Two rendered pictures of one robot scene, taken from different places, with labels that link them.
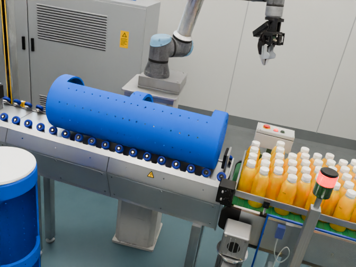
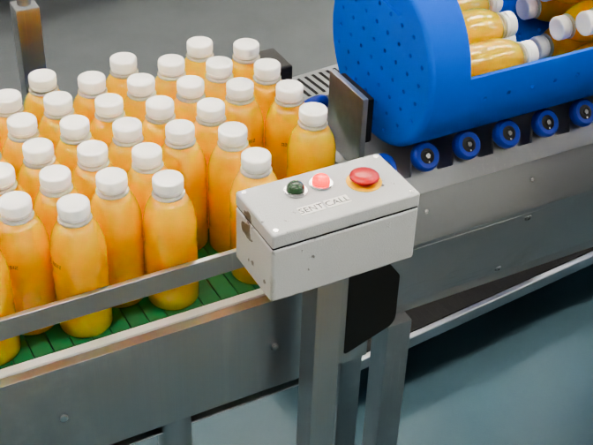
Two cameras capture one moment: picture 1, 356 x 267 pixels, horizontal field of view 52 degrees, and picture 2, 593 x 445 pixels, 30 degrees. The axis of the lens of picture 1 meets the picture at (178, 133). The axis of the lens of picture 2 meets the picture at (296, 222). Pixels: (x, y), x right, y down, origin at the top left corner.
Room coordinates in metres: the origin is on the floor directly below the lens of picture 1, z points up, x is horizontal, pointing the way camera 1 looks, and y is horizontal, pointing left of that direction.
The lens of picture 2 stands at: (2.58, -1.27, 1.86)
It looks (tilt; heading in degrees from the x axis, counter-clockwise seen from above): 36 degrees down; 138
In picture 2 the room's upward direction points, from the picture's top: 2 degrees clockwise
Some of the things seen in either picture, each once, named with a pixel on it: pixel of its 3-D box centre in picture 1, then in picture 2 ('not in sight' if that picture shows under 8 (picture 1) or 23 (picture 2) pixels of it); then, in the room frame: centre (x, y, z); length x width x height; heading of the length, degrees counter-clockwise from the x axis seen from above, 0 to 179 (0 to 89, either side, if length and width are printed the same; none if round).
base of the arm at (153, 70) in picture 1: (157, 66); not in sight; (2.06, 0.18, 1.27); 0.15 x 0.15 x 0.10
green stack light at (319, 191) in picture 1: (323, 188); not in sight; (1.12, -0.55, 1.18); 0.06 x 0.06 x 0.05
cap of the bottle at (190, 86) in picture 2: (278, 162); (190, 86); (1.46, -0.48, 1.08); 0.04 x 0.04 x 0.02
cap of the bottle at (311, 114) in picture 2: (255, 143); (312, 114); (1.62, -0.39, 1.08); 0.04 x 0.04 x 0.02
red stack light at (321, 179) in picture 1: (327, 178); not in sight; (1.12, -0.55, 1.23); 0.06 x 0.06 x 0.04
